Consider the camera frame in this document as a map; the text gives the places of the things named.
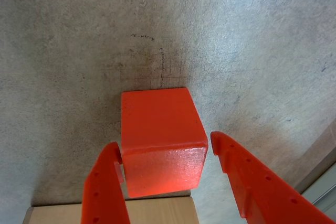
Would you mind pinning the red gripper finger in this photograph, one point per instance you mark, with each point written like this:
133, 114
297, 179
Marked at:
262, 195
102, 195

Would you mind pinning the red cube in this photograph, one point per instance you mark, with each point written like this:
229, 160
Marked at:
162, 129

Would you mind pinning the wooden shape sorter box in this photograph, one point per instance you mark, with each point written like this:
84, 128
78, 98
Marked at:
162, 211

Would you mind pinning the aluminium profile rail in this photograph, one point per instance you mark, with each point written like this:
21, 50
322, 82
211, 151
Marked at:
326, 191

